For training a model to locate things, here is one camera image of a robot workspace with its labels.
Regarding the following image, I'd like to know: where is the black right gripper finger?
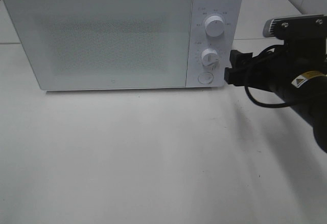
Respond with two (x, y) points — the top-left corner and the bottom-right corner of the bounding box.
(229, 50), (253, 67)
(224, 68), (247, 86)

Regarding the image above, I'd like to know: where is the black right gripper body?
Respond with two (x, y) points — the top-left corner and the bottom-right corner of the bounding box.
(245, 39), (326, 101)

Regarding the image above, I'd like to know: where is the white timer knob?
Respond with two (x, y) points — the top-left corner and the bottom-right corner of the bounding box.
(201, 49), (219, 66)

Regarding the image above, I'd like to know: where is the round door release button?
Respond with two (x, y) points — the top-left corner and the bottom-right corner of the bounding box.
(198, 72), (214, 84)

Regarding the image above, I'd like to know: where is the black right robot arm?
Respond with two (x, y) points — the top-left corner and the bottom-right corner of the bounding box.
(224, 38), (326, 151)

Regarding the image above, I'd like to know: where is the upper white power knob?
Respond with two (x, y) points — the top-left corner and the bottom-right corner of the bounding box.
(204, 15), (225, 37)

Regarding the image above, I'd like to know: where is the white microwave oven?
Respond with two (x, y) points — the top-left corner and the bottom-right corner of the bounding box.
(1, 0), (244, 92)

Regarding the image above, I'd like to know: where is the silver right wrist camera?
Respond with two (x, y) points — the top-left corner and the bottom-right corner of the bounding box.
(263, 14), (326, 40)

